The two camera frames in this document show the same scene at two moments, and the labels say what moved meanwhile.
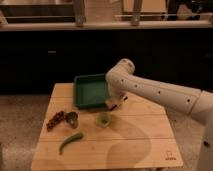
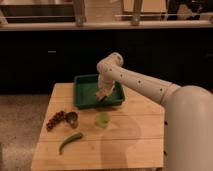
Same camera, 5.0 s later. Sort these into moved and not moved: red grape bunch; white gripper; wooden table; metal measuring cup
Moved: white gripper
Not moved: red grape bunch; metal measuring cup; wooden table
